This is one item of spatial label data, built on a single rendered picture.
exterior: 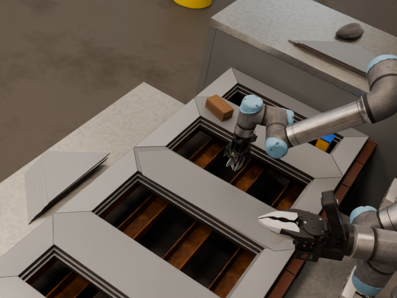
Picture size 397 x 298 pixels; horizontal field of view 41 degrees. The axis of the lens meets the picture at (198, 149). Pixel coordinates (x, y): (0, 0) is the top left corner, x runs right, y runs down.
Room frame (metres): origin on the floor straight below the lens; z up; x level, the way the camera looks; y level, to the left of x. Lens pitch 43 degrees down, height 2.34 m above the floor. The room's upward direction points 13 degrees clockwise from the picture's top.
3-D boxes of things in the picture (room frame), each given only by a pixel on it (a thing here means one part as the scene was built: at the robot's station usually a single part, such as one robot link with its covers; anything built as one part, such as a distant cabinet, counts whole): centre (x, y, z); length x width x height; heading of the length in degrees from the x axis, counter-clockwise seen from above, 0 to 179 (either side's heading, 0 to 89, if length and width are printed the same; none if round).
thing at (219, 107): (1.86, -0.05, 0.89); 0.12 x 0.06 x 0.05; 48
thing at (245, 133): (1.51, -0.15, 1.09); 0.08 x 0.08 x 0.05
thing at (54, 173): (1.38, 0.53, 0.77); 0.45 x 0.20 x 0.04; 155
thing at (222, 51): (2.08, -0.52, 0.51); 1.30 x 0.04 x 1.01; 65
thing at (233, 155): (1.51, -0.15, 1.01); 0.09 x 0.08 x 0.12; 156
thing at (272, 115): (1.50, -0.25, 1.17); 0.11 x 0.11 x 0.08; 2
